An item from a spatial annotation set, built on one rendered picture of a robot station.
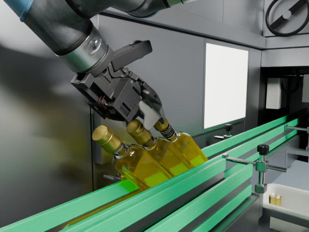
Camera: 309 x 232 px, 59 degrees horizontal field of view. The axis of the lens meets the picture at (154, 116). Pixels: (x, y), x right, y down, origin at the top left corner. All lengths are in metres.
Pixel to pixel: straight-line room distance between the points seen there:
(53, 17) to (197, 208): 0.38
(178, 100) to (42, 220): 0.54
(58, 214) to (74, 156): 0.17
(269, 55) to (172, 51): 0.87
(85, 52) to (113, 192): 0.29
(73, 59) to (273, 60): 1.31
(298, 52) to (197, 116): 0.78
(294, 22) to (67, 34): 1.34
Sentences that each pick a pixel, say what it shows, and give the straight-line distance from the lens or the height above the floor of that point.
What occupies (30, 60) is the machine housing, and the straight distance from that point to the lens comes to 0.59.
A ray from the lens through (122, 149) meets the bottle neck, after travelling 0.52.
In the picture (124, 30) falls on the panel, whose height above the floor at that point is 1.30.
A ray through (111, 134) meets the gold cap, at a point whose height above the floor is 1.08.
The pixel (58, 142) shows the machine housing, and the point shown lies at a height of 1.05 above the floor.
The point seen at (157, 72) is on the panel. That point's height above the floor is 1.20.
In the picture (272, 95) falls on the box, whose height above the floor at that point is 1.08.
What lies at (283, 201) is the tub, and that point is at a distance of 1.01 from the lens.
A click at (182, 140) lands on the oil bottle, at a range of 0.66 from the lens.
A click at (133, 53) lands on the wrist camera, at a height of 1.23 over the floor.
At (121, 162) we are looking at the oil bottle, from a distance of 0.53.
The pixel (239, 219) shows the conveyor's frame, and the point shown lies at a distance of 0.68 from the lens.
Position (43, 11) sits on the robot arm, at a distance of 0.41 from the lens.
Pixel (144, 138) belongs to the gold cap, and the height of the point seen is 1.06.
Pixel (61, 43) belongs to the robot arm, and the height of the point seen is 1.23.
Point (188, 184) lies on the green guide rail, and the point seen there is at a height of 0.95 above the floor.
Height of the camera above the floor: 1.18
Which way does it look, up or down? 8 degrees down
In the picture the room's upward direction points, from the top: straight up
